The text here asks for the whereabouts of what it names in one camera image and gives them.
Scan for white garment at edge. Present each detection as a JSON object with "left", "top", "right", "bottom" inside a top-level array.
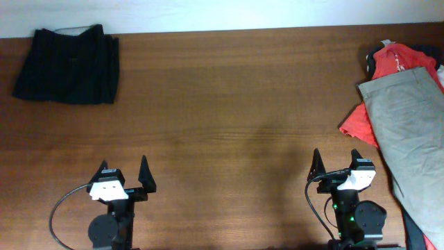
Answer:
[{"left": 436, "top": 65, "right": 444, "bottom": 87}]

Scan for dark garment under pile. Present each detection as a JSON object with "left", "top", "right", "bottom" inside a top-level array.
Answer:
[{"left": 366, "top": 43, "right": 442, "bottom": 249}]

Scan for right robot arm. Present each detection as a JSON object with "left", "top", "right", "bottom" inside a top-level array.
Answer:
[{"left": 305, "top": 149, "right": 387, "bottom": 250}]

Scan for folded black garment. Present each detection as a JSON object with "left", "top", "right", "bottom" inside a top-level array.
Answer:
[{"left": 12, "top": 24, "right": 120, "bottom": 105}]

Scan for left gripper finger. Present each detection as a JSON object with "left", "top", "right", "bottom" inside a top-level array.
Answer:
[
  {"left": 138, "top": 155, "right": 157, "bottom": 193},
  {"left": 89, "top": 160, "right": 108, "bottom": 183}
]

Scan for khaki shorts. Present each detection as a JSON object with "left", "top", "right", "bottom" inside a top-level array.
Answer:
[{"left": 359, "top": 67, "right": 443, "bottom": 249}]

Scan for red printed t-shirt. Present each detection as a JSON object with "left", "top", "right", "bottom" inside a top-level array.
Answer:
[{"left": 339, "top": 42, "right": 443, "bottom": 147}]

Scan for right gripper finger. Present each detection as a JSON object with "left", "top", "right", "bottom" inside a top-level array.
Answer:
[
  {"left": 307, "top": 148, "right": 326, "bottom": 181},
  {"left": 351, "top": 149, "right": 363, "bottom": 163}
]

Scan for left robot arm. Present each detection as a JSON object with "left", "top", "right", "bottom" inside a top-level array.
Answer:
[{"left": 87, "top": 156, "right": 157, "bottom": 250}]

